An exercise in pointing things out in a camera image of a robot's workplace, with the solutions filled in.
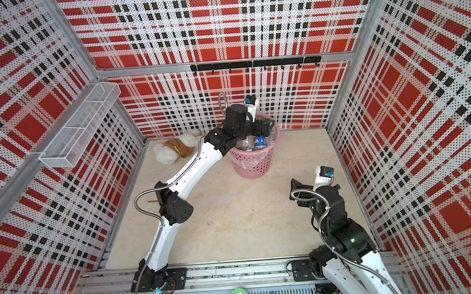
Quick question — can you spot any pepsi label clear bottle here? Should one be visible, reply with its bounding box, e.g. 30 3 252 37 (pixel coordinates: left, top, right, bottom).
253 136 268 151

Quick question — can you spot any clear bottle pink label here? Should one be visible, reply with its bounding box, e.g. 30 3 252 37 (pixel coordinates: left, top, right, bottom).
236 136 254 151

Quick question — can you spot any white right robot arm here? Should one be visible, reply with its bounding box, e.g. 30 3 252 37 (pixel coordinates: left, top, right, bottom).
290 177 403 294

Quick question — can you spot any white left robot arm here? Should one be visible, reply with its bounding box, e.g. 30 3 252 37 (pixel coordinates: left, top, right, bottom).
131 104 275 294

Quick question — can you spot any pink perforated waste bin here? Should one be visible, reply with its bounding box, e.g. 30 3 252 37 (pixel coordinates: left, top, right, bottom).
229 122 282 179

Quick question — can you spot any white plush toy brown scarf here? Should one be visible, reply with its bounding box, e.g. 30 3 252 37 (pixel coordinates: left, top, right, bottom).
153 129 201 165

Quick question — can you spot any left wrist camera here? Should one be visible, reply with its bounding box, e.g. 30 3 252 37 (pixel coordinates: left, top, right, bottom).
244 95 259 122

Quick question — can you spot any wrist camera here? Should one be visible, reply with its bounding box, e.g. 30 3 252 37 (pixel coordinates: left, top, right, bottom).
244 95 259 122
313 166 335 192

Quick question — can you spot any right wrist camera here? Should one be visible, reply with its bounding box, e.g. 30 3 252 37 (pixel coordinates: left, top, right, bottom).
313 166 335 192

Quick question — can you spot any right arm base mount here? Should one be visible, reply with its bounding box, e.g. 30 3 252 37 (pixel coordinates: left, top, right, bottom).
285 245 341 294

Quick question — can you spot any black wall hook rail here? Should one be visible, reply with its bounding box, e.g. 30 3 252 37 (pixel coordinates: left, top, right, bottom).
190 56 322 72

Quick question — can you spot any white wire mesh shelf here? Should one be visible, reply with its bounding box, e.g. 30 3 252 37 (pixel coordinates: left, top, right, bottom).
39 82 121 168

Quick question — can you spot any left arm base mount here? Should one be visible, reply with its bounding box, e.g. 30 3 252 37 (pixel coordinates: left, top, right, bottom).
131 259 188 294

